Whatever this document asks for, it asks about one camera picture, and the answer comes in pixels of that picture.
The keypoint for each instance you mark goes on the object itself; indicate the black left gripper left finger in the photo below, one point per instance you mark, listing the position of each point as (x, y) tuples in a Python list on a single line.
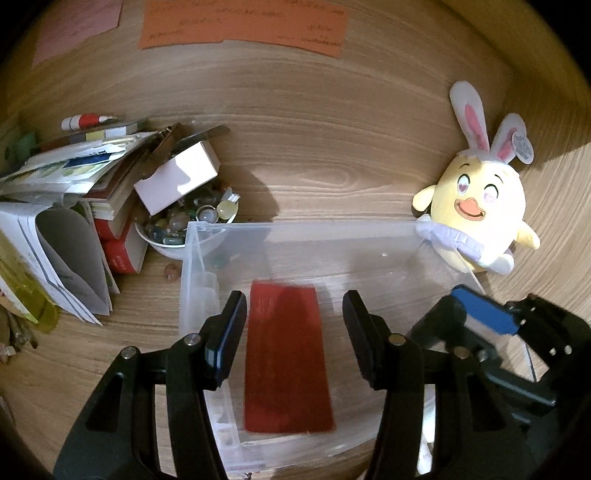
[(114, 436)]

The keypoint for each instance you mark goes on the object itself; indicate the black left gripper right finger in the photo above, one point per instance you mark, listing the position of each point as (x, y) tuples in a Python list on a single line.
[(476, 436)]

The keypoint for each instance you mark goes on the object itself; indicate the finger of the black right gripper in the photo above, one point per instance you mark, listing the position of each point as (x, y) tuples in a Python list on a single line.
[(448, 322)]

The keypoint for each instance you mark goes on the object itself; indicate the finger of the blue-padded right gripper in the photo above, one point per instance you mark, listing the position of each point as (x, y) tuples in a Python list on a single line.
[(487, 311)]

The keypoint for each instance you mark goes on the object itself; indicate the red foil pouch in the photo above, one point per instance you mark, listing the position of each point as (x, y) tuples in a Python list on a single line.
[(286, 382)]

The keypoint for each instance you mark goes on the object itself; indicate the clear plastic storage bin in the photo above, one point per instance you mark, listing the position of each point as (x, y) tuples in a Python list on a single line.
[(399, 275)]

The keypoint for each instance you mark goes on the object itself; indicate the yellow chick bunny plush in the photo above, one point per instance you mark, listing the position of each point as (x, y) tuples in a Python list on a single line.
[(475, 212)]

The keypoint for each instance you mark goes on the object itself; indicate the yellow green spray bottle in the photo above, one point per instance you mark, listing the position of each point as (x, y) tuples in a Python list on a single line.
[(25, 295)]

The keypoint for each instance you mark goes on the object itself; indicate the folded white paper leaflets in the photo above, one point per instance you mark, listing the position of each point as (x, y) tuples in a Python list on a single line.
[(60, 248)]

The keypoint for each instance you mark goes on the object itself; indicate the white bowl of stones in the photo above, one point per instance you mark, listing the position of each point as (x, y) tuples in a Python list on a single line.
[(215, 202)]

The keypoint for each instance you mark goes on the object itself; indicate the stack of books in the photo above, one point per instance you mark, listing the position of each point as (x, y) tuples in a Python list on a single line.
[(71, 172)]

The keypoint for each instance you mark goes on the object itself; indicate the small white cardboard box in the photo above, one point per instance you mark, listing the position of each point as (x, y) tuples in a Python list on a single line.
[(183, 173)]

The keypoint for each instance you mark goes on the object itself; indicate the red white marker pen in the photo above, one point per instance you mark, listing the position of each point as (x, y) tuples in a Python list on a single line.
[(85, 121)]

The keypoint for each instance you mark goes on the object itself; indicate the orange sticky note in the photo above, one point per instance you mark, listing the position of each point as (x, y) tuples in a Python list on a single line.
[(315, 26)]

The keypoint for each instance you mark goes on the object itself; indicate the pink sticky note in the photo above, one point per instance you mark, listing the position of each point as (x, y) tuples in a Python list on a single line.
[(67, 24)]

